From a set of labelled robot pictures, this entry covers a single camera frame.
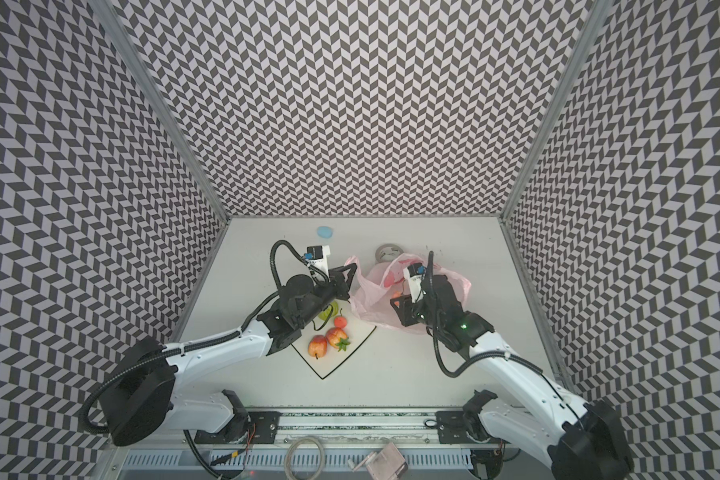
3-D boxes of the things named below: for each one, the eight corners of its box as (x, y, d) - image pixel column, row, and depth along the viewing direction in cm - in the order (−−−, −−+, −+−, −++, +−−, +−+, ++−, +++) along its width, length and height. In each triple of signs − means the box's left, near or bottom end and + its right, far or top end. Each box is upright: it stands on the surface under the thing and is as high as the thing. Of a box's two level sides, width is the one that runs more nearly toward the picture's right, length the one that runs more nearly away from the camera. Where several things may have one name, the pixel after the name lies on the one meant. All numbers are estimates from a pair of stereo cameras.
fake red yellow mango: (324, 339, 87) (322, 335, 85) (335, 326, 89) (334, 323, 87) (341, 354, 84) (340, 350, 82) (352, 341, 86) (352, 337, 84)
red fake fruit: (309, 359, 84) (306, 354, 81) (311, 339, 87) (309, 334, 84) (327, 359, 84) (325, 354, 81) (329, 339, 87) (327, 334, 84)
